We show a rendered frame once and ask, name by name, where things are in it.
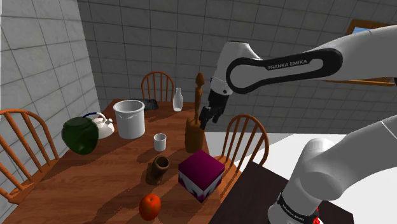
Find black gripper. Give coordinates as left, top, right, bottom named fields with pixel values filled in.
left=198, top=89, right=230, bottom=130

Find tall brown wooden figure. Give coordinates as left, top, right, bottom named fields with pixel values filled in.
left=185, top=72, right=206, bottom=155

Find orange wooden chair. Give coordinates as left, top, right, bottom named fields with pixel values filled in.
left=0, top=108, right=60, bottom=205
left=213, top=113, right=270, bottom=203
left=141, top=71, right=176, bottom=103

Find clear glass bottle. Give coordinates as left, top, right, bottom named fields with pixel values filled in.
left=172, top=87, right=184, bottom=113

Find purple and white box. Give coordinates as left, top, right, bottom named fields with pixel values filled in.
left=178, top=150, right=226, bottom=204

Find small white cup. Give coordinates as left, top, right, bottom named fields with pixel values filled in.
left=153, top=132, right=167, bottom=152

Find dark flat tray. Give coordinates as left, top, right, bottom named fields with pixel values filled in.
left=134, top=98, right=159, bottom=111

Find brown wooden cup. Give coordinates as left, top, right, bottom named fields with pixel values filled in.
left=145, top=155, right=171, bottom=186

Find large white bucket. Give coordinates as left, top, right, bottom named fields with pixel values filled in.
left=113, top=99, right=146, bottom=140

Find dark robot stand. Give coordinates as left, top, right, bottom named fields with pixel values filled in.
left=208, top=160, right=355, bottom=224

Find orange fruit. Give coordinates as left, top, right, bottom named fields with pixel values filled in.
left=138, top=193, right=162, bottom=221

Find dark green round vase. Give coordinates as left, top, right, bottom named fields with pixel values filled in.
left=60, top=116, right=100, bottom=155

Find wooden dining table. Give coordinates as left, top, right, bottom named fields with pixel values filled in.
left=2, top=99, right=223, bottom=224

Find wooden framed window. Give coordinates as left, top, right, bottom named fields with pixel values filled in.
left=321, top=18, right=397, bottom=87

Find white teapot with blue handle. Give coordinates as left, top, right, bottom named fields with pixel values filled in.
left=82, top=111, right=115, bottom=140

